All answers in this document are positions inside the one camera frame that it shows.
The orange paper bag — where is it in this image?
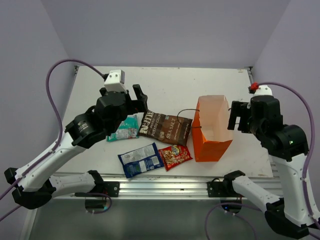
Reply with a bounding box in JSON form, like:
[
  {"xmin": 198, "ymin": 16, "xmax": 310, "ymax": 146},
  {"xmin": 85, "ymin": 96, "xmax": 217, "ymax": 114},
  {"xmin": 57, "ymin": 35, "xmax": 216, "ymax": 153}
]
[{"xmin": 190, "ymin": 95, "xmax": 234, "ymax": 163}]

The brown potato chips bag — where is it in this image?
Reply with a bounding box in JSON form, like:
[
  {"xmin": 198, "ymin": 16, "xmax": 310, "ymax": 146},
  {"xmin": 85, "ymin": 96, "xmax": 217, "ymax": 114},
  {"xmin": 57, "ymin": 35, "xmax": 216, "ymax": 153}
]
[{"xmin": 138, "ymin": 110, "xmax": 193, "ymax": 147}]

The blue snack packet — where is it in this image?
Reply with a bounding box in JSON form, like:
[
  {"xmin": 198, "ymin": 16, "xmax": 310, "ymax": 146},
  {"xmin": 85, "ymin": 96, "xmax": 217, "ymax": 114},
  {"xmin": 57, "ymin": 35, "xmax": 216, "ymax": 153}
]
[{"xmin": 117, "ymin": 142, "xmax": 164, "ymax": 179}]

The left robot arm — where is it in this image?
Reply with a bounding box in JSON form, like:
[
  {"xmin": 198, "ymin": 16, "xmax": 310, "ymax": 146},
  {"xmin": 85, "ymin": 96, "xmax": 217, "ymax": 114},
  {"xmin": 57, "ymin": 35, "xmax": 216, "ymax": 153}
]
[{"xmin": 4, "ymin": 84, "xmax": 148, "ymax": 210}]

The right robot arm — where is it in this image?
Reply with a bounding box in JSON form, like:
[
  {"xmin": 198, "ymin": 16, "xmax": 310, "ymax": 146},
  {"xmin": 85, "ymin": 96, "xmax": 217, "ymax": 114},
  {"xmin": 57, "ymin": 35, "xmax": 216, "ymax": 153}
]
[{"xmin": 222, "ymin": 95, "xmax": 320, "ymax": 240}]

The teal snack packet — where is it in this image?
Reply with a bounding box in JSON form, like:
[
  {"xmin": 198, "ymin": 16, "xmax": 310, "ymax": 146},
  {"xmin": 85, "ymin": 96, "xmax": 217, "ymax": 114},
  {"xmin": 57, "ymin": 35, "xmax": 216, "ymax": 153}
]
[{"xmin": 106, "ymin": 115, "xmax": 139, "ymax": 142}]

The red snack packet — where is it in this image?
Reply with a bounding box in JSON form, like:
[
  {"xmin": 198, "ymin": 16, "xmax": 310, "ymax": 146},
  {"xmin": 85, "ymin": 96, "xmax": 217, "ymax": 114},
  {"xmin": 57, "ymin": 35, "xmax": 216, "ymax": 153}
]
[{"xmin": 158, "ymin": 145, "xmax": 193, "ymax": 172}]

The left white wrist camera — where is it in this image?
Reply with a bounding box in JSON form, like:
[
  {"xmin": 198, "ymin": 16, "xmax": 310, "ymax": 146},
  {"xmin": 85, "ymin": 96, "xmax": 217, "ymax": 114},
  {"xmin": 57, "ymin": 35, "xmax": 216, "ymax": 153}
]
[{"xmin": 104, "ymin": 69, "xmax": 127, "ymax": 93}]

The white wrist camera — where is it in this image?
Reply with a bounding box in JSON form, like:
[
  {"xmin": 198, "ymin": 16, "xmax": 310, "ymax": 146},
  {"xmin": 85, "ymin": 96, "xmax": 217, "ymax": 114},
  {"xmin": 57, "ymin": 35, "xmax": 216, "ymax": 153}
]
[
  {"xmin": 104, "ymin": 69, "xmax": 127, "ymax": 93},
  {"xmin": 248, "ymin": 82, "xmax": 273, "ymax": 97}
]

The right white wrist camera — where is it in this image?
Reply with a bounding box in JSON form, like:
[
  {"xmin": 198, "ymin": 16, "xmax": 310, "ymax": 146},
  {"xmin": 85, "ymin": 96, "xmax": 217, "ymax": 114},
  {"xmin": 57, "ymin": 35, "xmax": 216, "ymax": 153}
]
[{"xmin": 248, "ymin": 82, "xmax": 273, "ymax": 97}]

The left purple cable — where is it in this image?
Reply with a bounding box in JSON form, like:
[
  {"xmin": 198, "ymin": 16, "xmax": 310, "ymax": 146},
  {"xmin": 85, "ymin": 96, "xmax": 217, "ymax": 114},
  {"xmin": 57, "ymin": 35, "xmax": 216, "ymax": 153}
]
[{"xmin": 0, "ymin": 58, "xmax": 106, "ymax": 223}]

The purple cable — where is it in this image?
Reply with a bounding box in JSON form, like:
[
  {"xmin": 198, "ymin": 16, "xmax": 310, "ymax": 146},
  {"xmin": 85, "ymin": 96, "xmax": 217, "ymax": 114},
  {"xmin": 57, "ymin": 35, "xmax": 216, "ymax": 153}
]
[
  {"xmin": 0, "ymin": 58, "xmax": 106, "ymax": 223},
  {"xmin": 204, "ymin": 81, "xmax": 320, "ymax": 240}
]

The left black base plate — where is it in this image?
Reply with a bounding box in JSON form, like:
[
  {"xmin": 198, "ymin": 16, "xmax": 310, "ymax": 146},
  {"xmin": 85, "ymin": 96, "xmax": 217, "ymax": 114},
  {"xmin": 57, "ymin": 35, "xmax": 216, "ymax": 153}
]
[{"xmin": 74, "ymin": 181, "xmax": 120, "ymax": 198}]

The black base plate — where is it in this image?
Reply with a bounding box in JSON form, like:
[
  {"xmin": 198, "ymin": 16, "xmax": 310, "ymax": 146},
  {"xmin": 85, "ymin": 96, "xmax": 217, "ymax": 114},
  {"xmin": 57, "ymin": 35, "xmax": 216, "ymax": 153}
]
[
  {"xmin": 206, "ymin": 178, "xmax": 235, "ymax": 198},
  {"xmin": 74, "ymin": 181, "xmax": 120, "ymax": 198}
]

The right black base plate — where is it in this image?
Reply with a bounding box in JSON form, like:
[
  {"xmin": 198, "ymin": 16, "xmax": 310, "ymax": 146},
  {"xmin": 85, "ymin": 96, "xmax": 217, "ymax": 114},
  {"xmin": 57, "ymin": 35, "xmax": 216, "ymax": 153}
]
[{"xmin": 206, "ymin": 178, "xmax": 235, "ymax": 198}]

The aluminium mounting rail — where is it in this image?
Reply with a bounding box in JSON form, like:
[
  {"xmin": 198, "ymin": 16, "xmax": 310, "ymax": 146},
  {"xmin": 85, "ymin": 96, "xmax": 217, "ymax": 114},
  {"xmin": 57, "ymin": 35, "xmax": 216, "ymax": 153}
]
[{"xmin": 32, "ymin": 173, "xmax": 283, "ymax": 201}]

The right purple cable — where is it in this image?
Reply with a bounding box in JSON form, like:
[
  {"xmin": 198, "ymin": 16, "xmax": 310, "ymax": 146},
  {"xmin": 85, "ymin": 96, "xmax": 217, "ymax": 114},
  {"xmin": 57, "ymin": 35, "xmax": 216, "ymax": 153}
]
[{"xmin": 204, "ymin": 81, "xmax": 320, "ymax": 240}]

